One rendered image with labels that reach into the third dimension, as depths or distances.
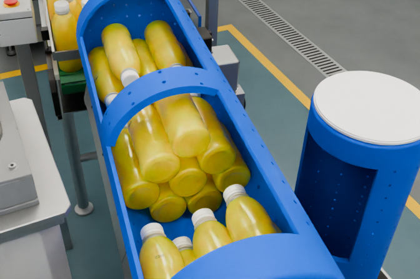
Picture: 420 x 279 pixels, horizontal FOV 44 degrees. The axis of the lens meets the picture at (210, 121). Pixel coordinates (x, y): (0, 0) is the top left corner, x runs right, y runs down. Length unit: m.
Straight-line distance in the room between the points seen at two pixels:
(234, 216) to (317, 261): 0.19
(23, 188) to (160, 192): 0.28
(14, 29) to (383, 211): 1.06
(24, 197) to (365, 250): 0.90
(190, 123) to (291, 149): 1.81
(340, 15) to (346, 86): 2.68
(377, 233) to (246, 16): 2.65
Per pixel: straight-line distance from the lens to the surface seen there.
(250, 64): 3.28
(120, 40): 1.23
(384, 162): 1.21
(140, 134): 0.96
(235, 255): 0.66
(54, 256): 0.96
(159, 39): 1.24
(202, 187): 0.99
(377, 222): 1.37
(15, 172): 0.82
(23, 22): 1.53
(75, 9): 1.58
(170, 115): 0.93
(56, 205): 0.85
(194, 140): 0.92
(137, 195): 0.97
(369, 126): 1.21
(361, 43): 3.67
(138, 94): 0.93
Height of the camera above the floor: 1.76
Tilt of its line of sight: 39 degrees down
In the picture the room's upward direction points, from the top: 2 degrees clockwise
